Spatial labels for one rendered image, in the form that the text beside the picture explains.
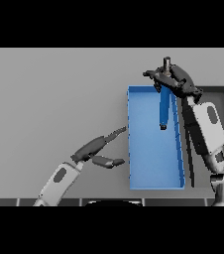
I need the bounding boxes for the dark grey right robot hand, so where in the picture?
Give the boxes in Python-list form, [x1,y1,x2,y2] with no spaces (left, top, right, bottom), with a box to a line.
[142,63,204,104]

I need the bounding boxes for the blue bin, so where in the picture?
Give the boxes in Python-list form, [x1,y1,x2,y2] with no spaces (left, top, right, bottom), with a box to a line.
[126,85,186,191]

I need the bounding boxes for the blue pipe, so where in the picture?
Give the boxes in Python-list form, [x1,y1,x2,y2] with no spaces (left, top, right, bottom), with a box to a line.
[159,56,172,131]

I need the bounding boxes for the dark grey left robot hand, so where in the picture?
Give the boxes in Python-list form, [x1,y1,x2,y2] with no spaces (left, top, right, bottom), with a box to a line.
[70,125,128,170]

